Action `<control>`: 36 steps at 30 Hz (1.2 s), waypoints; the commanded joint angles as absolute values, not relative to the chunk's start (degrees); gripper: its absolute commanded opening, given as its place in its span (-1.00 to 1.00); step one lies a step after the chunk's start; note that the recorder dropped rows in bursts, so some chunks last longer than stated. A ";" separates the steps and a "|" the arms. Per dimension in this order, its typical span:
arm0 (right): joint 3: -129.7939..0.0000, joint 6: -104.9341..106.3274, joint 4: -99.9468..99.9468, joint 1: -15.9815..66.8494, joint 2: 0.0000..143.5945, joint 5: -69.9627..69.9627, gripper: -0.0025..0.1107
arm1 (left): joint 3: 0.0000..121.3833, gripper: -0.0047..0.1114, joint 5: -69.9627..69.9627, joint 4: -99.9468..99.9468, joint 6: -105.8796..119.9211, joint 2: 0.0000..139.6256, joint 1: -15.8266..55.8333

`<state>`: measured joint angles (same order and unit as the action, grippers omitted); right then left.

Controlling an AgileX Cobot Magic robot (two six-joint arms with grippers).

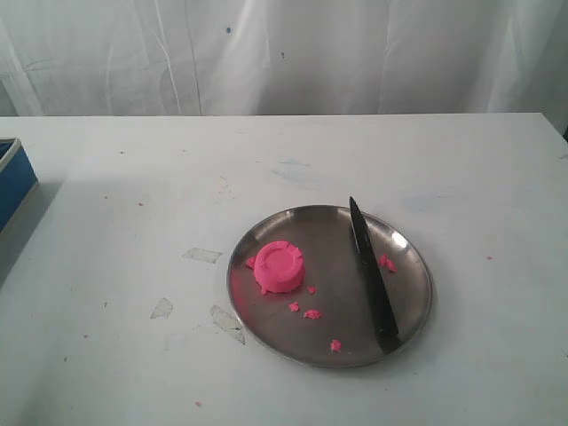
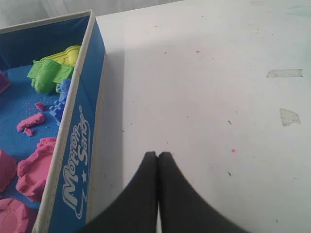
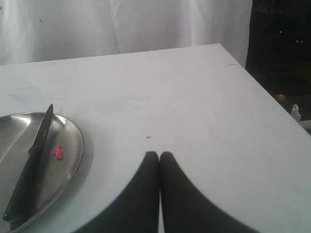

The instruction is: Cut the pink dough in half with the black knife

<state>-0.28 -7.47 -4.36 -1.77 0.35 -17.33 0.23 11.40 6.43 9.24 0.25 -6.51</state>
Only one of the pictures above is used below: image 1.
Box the pink sand crumb front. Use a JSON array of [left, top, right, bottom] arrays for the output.
[[329, 339, 342, 353]]

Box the clear tape piece left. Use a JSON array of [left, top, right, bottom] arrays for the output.
[[150, 297, 174, 320]]

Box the pink sand crumb right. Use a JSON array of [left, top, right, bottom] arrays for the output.
[[378, 254, 398, 273]]

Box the black knife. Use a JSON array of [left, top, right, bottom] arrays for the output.
[[349, 196, 400, 354]]

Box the pink sand crumb middle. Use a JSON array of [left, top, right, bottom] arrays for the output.
[[304, 310, 321, 320]]

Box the white backdrop curtain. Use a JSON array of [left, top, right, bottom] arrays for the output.
[[1, 1, 567, 121]]

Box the pink clay lump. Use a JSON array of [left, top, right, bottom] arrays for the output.
[[245, 241, 305, 295]]

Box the round steel plate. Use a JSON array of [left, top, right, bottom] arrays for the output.
[[227, 205, 434, 368]]

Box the clear tape piece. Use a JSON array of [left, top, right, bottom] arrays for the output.
[[209, 305, 246, 345], [182, 248, 222, 264], [150, 297, 174, 320]]

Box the clear tape piece upper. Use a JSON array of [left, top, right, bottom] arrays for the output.
[[182, 248, 222, 264]]

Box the blue sand tray box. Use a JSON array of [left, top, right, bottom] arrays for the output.
[[0, 138, 38, 230]]

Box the clear tape piece right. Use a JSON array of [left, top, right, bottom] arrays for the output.
[[209, 305, 246, 345]]

